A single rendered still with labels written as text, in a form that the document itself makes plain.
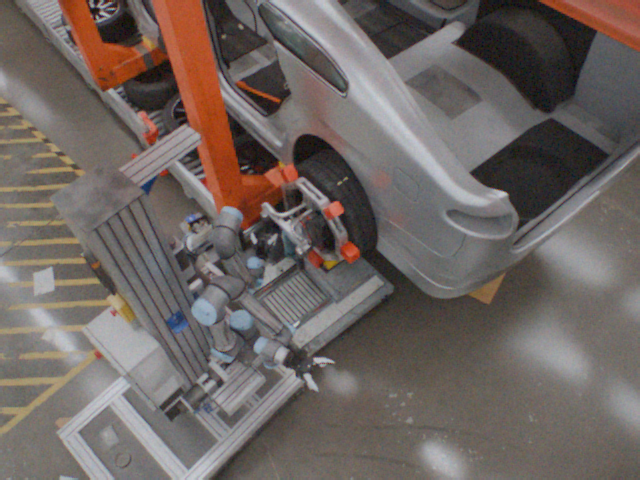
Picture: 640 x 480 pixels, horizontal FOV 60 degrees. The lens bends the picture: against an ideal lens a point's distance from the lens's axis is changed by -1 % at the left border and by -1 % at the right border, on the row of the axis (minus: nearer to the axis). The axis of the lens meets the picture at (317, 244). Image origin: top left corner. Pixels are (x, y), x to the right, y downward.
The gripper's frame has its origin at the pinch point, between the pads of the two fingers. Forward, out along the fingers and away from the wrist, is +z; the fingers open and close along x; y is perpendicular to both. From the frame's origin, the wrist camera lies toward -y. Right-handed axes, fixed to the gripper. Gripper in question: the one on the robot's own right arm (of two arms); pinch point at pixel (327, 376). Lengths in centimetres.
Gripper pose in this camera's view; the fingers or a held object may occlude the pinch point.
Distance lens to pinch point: 245.3
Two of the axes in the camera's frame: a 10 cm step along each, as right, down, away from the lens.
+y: -0.3, 6.6, 7.5
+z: 8.8, 3.7, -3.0
